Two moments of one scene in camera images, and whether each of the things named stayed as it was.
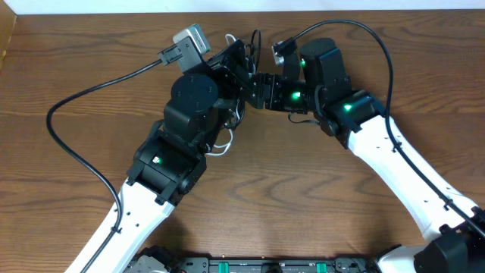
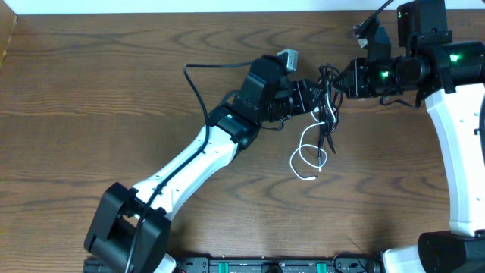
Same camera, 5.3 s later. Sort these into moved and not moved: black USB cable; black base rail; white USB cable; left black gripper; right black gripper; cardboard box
Moved: right black gripper; left black gripper; black USB cable; white USB cable
Not moved: black base rail; cardboard box
